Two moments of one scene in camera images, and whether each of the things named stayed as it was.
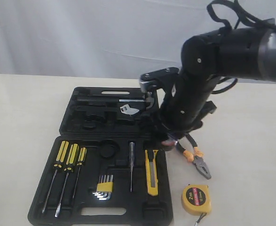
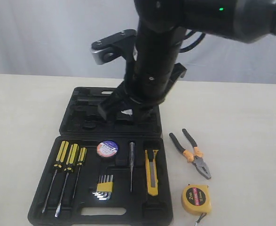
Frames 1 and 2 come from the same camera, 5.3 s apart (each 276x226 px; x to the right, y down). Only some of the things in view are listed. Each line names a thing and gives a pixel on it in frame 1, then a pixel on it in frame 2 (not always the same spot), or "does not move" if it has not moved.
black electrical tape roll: (169, 142) to (107, 149)
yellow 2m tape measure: (196, 199) does not move
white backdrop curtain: (102, 38) does not move
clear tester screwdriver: (131, 159) does not move
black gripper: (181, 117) to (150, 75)
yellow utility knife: (152, 173) does not move
